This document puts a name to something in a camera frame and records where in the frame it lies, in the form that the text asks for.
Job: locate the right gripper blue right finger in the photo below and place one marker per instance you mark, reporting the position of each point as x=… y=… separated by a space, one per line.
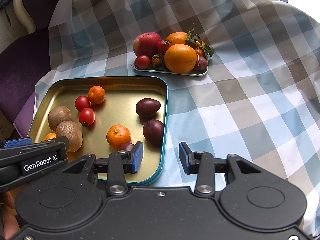
x=202 y=164

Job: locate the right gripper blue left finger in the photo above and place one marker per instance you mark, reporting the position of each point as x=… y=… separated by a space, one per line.
x=121 y=163

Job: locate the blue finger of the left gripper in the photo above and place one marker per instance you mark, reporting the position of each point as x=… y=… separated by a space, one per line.
x=16 y=142

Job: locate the dark purple plum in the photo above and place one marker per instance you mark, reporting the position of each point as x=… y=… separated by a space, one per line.
x=153 y=131

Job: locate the red tomato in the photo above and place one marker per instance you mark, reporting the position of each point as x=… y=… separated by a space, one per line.
x=82 y=102
x=86 y=117

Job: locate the large brown kiwi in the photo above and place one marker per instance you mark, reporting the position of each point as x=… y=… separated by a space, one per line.
x=72 y=132

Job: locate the person's left hand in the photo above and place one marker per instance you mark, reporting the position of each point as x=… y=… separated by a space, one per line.
x=10 y=224

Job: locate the gold metal tin tray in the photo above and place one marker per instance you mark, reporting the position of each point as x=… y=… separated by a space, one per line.
x=119 y=107

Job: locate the purple velvet ornate chair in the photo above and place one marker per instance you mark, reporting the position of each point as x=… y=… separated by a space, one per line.
x=24 y=63

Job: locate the checkered blue brown tablecloth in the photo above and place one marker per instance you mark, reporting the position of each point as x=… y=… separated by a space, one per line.
x=259 y=98

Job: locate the light green fruit plate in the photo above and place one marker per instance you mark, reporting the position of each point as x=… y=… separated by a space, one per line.
x=164 y=69

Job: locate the plum on plate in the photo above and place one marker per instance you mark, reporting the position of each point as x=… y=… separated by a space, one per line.
x=201 y=64

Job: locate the cherry tomato on plate front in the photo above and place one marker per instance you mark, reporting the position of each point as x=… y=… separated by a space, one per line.
x=142 y=62

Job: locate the large front orange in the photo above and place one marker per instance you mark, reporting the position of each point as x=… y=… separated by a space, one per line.
x=180 y=58

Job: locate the large orange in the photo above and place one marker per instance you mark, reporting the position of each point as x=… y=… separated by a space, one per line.
x=180 y=58
x=177 y=38

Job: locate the small mandarin plate front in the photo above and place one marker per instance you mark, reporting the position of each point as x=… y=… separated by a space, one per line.
x=157 y=61

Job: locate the small mandarin with leaves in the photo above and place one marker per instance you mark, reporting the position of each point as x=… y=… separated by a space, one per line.
x=200 y=52

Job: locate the red apple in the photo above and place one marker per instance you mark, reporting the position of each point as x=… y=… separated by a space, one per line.
x=145 y=44

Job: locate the tomato on plate middle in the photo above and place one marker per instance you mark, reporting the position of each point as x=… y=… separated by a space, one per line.
x=163 y=46

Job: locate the large back orange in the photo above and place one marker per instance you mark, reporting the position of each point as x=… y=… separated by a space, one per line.
x=177 y=38

